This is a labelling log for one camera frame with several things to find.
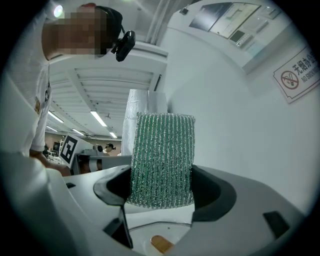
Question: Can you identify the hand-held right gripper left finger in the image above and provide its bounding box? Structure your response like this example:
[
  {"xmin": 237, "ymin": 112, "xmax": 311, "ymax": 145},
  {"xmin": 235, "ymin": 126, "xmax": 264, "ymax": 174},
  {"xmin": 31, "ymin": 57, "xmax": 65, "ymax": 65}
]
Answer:
[{"xmin": 1, "ymin": 154, "xmax": 141, "ymax": 256}]

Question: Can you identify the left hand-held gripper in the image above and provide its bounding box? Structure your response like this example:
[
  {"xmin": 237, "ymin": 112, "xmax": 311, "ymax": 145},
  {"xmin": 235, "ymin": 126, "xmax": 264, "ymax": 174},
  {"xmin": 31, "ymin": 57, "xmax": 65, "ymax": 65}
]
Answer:
[{"xmin": 59, "ymin": 134, "xmax": 132, "ymax": 175}]

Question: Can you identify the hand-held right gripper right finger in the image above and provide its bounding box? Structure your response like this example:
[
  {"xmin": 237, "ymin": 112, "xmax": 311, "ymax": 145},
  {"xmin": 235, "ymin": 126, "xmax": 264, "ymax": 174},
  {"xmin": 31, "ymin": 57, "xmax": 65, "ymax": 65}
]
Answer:
[{"xmin": 172, "ymin": 164, "xmax": 305, "ymax": 256}]

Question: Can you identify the green scrubbing sponge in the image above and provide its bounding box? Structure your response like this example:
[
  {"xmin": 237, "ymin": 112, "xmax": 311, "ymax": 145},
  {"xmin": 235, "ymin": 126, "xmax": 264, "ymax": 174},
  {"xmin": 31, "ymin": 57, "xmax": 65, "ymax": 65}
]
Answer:
[{"xmin": 126, "ymin": 111, "xmax": 196, "ymax": 208}]

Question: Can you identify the person's left forearm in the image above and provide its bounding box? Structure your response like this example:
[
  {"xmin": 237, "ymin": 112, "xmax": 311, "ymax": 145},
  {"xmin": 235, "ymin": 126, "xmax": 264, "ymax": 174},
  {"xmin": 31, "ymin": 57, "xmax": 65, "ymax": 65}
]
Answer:
[{"xmin": 29, "ymin": 149, "xmax": 72, "ymax": 177}]

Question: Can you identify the person's white shirt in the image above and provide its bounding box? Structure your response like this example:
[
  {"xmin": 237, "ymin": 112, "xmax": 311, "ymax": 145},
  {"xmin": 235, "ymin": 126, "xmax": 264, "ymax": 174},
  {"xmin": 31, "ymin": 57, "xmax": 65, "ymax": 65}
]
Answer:
[{"xmin": 7, "ymin": 14, "xmax": 53, "ymax": 158}]

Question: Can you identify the white sink basin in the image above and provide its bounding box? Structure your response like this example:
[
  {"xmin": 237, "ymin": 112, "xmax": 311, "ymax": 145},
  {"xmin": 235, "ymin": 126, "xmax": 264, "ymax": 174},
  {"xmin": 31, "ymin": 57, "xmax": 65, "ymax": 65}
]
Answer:
[{"xmin": 123, "ymin": 206, "xmax": 195, "ymax": 256}]

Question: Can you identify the person's head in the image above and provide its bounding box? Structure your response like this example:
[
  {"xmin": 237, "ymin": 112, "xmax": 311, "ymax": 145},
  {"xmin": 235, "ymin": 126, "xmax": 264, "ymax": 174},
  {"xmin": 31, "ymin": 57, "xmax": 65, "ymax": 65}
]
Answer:
[{"xmin": 41, "ymin": 2, "xmax": 124, "ymax": 61}]

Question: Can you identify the white notice board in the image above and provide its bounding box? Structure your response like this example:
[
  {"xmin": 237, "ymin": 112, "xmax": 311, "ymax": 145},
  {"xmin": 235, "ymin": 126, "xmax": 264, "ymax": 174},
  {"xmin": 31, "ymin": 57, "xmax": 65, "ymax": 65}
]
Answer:
[{"xmin": 188, "ymin": 1, "xmax": 293, "ymax": 75}]

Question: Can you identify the black head-mounted camera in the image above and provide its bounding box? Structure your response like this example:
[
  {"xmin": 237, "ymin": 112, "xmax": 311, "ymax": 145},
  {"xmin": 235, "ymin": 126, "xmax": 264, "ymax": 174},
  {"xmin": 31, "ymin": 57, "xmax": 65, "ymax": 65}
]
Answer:
[{"xmin": 96, "ymin": 5, "xmax": 137, "ymax": 63}]

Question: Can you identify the no smoking wall sign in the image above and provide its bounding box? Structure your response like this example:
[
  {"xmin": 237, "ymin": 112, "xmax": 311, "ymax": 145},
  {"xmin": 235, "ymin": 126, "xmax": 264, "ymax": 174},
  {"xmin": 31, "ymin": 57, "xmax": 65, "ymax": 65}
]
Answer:
[{"xmin": 272, "ymin": 46, "xmax": 320, "ymax": 105}]

